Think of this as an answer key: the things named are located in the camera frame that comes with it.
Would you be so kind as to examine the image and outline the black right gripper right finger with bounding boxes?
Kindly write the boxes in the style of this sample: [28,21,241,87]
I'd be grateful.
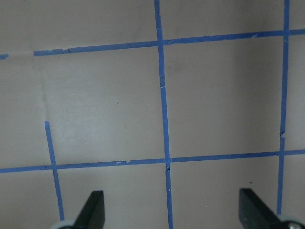
[238,187,305,229]

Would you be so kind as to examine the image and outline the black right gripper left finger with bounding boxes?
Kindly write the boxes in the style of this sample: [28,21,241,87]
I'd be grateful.
[51,190,106,229]

